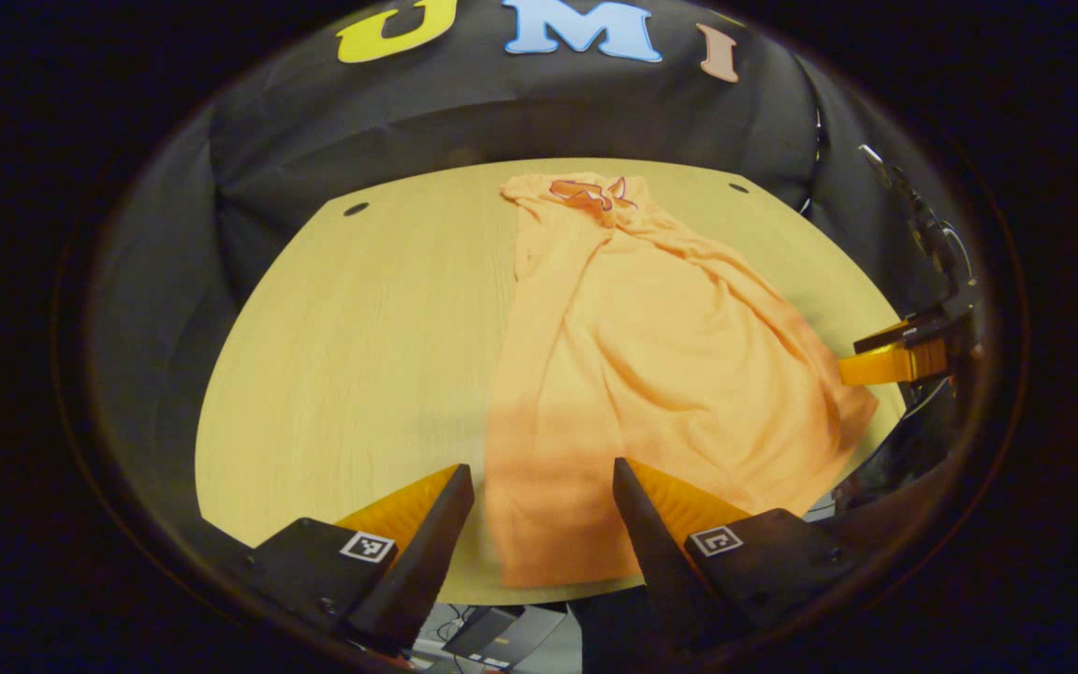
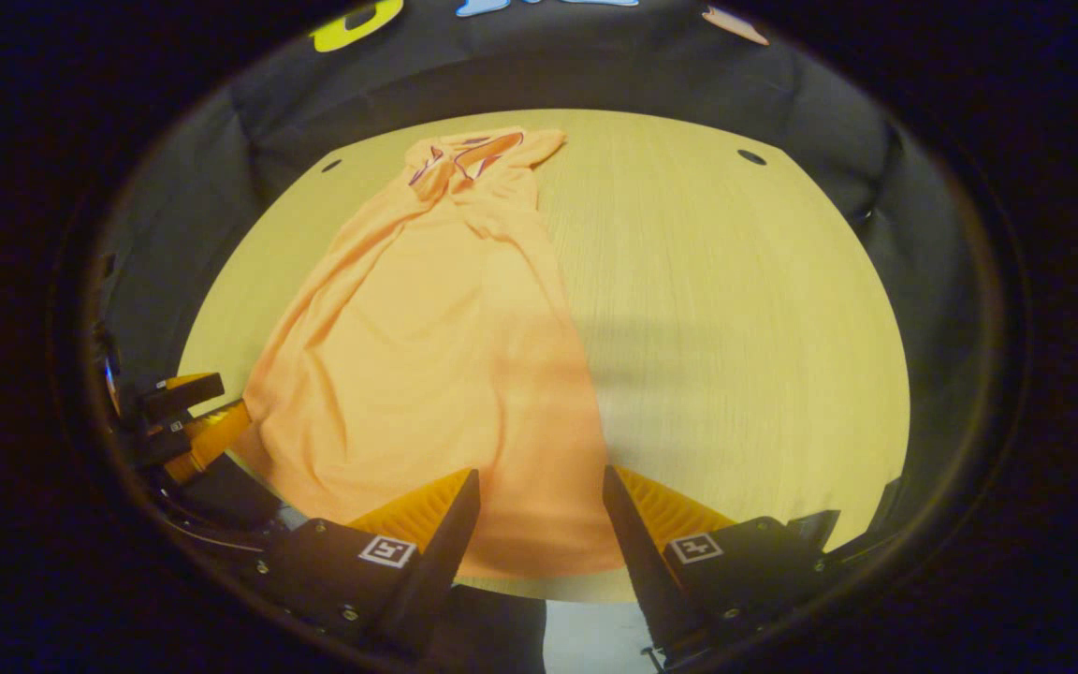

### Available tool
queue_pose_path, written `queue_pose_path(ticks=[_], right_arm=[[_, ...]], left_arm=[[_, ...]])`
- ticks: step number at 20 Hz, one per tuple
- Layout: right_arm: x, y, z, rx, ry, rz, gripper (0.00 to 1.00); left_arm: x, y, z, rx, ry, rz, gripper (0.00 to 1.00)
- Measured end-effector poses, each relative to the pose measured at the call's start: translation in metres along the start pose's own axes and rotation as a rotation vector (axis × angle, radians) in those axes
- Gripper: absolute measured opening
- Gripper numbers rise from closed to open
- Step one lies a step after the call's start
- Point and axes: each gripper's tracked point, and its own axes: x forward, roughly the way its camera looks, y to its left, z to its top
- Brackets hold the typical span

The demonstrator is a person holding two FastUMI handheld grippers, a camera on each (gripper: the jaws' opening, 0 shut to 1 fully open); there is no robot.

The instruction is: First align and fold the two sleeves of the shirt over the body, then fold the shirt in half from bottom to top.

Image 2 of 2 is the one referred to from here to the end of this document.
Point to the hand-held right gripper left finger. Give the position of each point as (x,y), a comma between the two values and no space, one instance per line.
(431,562)

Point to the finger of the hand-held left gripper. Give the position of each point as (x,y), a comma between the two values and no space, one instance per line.
(211,435)
(179,398)

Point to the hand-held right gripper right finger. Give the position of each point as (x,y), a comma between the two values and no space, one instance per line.
(642,562)

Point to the orange T-shirt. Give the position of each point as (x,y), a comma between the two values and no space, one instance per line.
(427,356)

